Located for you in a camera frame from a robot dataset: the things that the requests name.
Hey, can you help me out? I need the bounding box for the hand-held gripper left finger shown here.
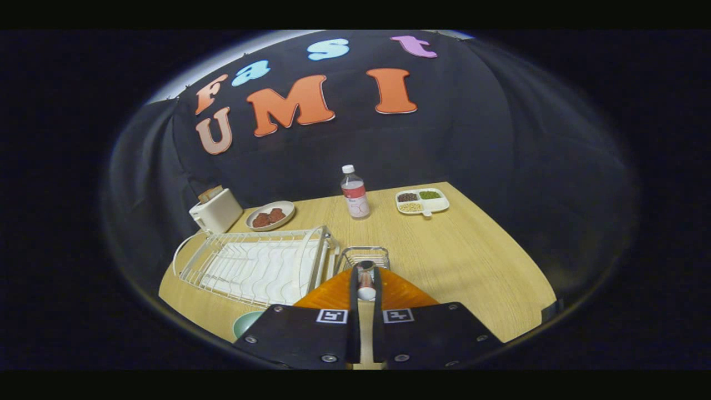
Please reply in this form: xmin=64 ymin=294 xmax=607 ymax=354
xmin=233 ymin=265 xmax=362 ymax=370

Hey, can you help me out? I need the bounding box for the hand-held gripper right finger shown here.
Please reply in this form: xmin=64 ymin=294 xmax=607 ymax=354
xmin=372 ymin=266 xmax=504 ymax=370

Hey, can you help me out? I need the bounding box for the pale green plate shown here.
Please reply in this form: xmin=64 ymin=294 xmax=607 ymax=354
xmin=233 ymin=311 xmax=267 ymax=340

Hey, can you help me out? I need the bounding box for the white wire dish rack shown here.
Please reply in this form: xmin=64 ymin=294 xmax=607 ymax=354
xmin=173 ymin=225 xmax=341 ymax=309

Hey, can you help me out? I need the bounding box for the metal wire basket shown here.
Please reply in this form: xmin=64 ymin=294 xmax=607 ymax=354
xmin=336 ymin=246 xmax=390 ymax=274

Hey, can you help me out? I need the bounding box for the grey plate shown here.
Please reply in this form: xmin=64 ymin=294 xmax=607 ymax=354
xmin=246 ymin=201 xmax=296 ymax=232

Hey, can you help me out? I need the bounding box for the white divided dish with beans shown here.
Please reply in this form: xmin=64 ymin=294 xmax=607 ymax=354
xmin=395 ymin=188 xmax=450 ymax=217

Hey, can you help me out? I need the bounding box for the white toaster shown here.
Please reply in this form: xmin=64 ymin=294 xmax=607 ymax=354
xmin=189 ymin=188 xmax=244 ymax=234

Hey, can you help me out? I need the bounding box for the clear bottle with red label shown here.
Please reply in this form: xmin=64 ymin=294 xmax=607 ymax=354
xmin=341 ymin=164 xmax=371 ymax=220

